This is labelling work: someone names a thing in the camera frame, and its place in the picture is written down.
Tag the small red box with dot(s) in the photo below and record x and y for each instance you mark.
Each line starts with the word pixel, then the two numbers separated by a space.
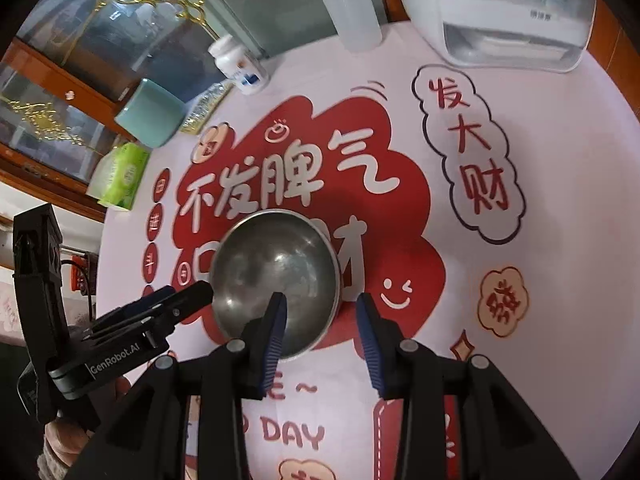
pixel 80 275

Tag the person's left hand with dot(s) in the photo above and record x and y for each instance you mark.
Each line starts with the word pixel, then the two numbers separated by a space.
pixel 62 432

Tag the clear squeeze bottle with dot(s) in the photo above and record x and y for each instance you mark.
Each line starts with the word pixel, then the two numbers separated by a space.
pixel 352 10

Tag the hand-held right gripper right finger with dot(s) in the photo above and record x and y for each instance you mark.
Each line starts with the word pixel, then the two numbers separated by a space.
pixel 372 347

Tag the printed cartoon tablecloth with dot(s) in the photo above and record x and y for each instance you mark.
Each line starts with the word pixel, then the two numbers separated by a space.
pixel 500 270

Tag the small dull steel bowl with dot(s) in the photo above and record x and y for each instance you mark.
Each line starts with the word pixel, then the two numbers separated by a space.
pixel 280 270

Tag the white pill bottle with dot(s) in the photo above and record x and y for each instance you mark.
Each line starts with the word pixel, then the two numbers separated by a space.
pixel 240 67

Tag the white countertop cabinet appliance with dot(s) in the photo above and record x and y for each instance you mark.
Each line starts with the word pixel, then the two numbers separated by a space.
pixel 510 20

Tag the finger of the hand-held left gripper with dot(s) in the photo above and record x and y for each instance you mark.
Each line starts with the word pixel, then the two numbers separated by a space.
pixel 185 297
pixel 157 294

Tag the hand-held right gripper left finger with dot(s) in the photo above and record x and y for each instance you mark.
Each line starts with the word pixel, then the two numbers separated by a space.
pixel 272 347

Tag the teal canister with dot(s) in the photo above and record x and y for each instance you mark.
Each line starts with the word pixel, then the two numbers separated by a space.
pixel 150 115

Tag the person's right forearm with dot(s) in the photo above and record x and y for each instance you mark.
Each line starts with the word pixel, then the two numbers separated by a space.
pixel 52 466

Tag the green tissue box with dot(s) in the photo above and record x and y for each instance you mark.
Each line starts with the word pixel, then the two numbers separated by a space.
pixel 120 175

